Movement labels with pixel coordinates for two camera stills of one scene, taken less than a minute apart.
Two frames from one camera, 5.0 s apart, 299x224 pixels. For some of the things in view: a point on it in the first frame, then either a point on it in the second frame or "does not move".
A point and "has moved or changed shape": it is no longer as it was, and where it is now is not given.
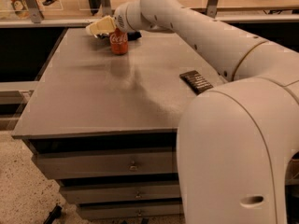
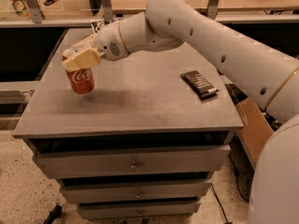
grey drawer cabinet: [104, 127] does not move
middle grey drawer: [113, 191] does not move
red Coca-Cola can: [119, 42] has moved or changed shape
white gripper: [120, 21] → [108, 44]
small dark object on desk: [49, 1] does not move
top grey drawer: [95, 162] does not move
